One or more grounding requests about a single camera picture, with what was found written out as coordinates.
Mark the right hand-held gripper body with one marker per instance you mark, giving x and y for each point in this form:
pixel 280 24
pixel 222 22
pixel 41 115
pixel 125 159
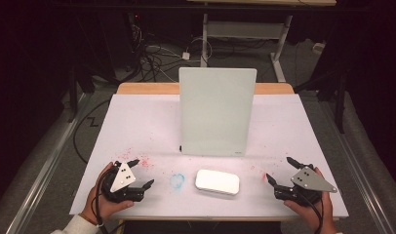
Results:
pixel 308 180

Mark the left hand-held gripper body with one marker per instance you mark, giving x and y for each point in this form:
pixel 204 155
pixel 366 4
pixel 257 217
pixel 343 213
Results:
pixel 123 177

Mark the white whiteboard eraser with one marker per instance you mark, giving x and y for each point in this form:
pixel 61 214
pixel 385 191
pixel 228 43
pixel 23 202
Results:
pixel 217 182

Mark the person's left hand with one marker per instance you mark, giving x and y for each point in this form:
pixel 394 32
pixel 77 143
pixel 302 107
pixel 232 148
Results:
pixel 97 204

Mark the person's right hand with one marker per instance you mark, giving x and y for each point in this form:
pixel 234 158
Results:
pixel 316 217

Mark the black stand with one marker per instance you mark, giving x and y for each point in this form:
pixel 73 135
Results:
pixel 74 94
pixel 339 104

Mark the pale green glass whiteboard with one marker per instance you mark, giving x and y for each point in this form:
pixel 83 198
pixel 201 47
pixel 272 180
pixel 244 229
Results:
pixel 215 110

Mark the white power adapter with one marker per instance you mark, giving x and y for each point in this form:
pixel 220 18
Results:
pixel 185 56

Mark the aluminium rail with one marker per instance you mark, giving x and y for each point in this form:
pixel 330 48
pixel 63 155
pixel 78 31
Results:
pixel 358 169
pixel 46 165

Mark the white metal frame desk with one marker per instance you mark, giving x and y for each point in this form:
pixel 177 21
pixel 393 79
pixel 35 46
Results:
pixel 241 29

